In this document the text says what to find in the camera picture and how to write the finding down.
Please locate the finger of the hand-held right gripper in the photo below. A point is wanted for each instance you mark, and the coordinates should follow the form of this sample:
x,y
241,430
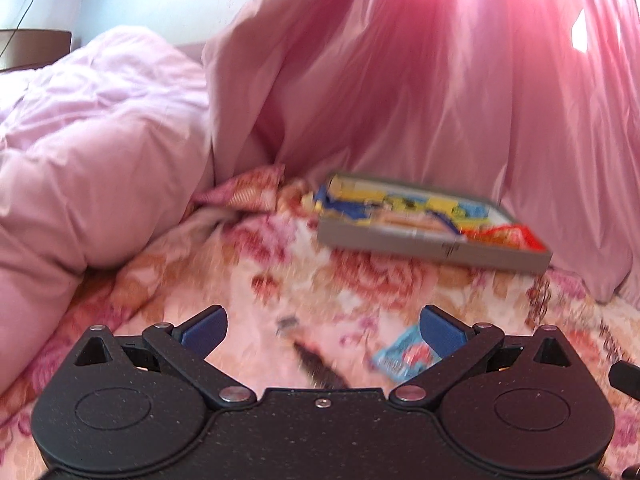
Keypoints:
x,y
626,375

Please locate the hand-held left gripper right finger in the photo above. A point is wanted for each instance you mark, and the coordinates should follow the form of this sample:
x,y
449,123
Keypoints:
x,y
442,332

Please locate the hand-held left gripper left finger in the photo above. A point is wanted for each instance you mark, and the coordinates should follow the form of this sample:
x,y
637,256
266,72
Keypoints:
x,y
206,332

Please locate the clear biscuit packet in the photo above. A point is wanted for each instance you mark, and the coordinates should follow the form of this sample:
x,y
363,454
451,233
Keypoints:
x,y
404,357

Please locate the grey cardboard box tray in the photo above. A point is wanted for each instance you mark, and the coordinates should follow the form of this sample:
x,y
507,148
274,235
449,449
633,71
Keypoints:
x,y
425,249

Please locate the red snack packet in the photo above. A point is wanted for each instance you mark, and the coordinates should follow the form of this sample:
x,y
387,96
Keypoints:
x,y
505,236

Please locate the toast bread packet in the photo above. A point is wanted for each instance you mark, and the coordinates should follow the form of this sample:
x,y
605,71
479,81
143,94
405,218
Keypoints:
x,y
405,220

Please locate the dried fish packet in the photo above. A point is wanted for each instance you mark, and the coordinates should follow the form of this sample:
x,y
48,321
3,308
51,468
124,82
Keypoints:
x,y
320,367

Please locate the blue white stick packet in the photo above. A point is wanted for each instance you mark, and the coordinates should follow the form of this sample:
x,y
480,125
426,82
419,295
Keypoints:
x,y
345,205

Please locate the floral bed sheet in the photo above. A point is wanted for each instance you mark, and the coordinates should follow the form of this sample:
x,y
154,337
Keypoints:
x,y
250,280

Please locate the yellow cartoon box liner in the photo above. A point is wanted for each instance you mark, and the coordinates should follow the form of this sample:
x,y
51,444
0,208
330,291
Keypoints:
x,y
450,207

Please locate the floral pillow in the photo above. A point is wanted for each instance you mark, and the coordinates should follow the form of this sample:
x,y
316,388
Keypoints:
x,y
245,187

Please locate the pink duvet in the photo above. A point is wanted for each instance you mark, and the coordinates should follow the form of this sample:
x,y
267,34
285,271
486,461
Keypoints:
x,y
100,160

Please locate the pink curtain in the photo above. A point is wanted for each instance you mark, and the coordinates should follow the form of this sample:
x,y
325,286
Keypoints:
x,y
425,70

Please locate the wooden headboard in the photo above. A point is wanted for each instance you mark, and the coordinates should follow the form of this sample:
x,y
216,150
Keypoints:
x,y
35,50

